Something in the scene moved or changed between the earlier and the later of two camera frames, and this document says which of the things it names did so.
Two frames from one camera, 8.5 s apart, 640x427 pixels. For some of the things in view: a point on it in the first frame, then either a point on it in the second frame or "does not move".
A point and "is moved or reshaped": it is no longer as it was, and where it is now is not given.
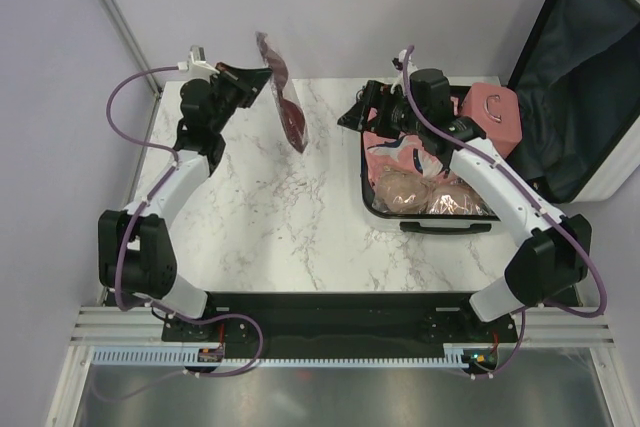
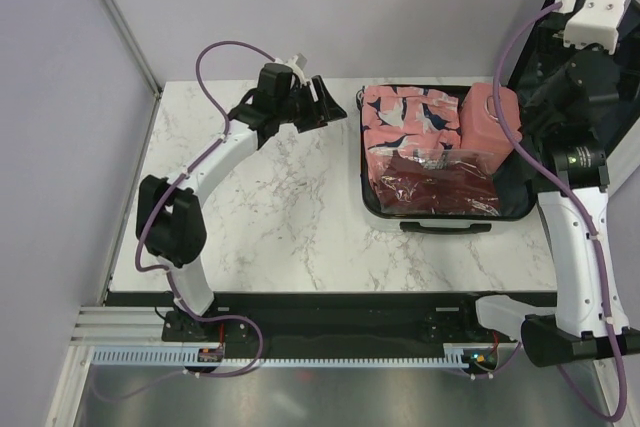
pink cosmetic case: (496, 111) does not move
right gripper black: (377, 96) → (554, 51)
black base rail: (339, 324) does not move
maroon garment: (289, 107) is moved or reshaped
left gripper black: (253, 81) → (325, 107)
